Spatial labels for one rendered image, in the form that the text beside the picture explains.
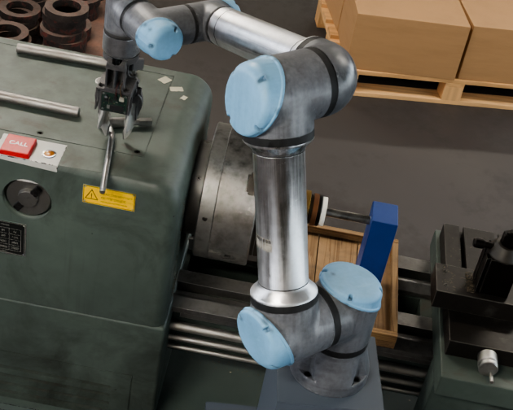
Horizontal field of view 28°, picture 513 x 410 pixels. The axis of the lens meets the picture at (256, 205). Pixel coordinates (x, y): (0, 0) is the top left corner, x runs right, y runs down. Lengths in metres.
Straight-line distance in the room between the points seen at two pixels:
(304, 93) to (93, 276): 0.84
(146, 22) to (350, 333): 0.67
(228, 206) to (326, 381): 0.51
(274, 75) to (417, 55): 3.43
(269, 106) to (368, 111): 3.38
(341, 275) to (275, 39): 0.43
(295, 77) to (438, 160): 3.15
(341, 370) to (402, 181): 2.67
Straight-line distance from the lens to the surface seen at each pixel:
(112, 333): 2.35
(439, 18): 4.95
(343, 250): 2.58
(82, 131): 2.20
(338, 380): 1.89
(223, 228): 2.23
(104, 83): 2.06
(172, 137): 2.21
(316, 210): 2.33
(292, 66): 1.58
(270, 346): 1.71
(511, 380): 2.34
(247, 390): 2.66
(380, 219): 2.34
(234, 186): 2.21
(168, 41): 1.89
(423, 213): 4.33
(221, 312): 2.38
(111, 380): 2.46
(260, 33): 1.81
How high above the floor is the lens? 2.48
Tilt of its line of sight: 37 degrees down
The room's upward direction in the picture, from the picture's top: 11 degrees clockwise
